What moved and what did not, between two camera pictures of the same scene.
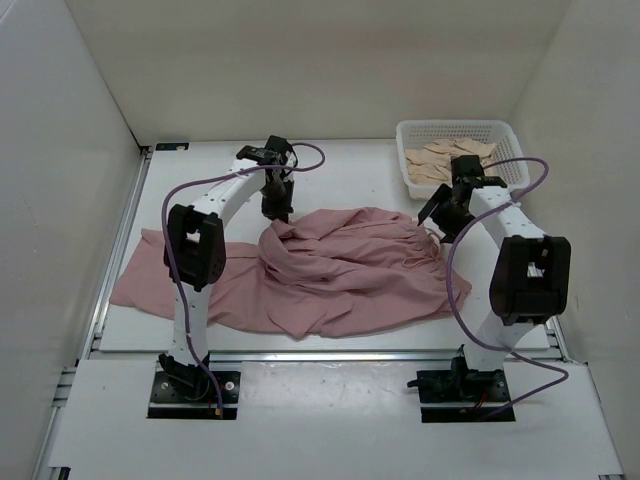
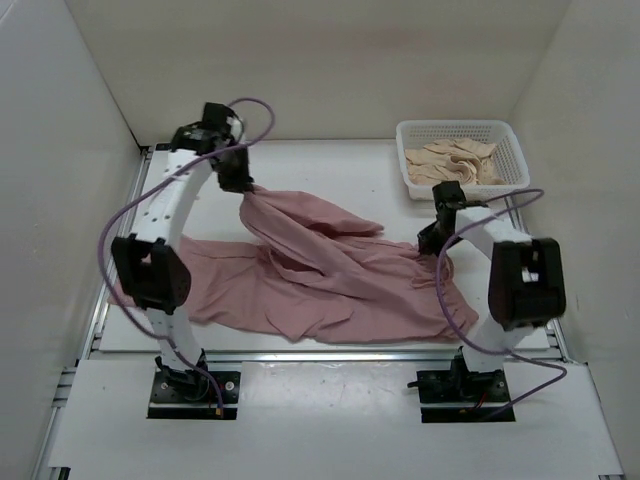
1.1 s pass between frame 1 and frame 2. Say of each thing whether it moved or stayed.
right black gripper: moved
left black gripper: moved
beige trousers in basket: stayed
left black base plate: stayed
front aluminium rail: stayed
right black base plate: stayed
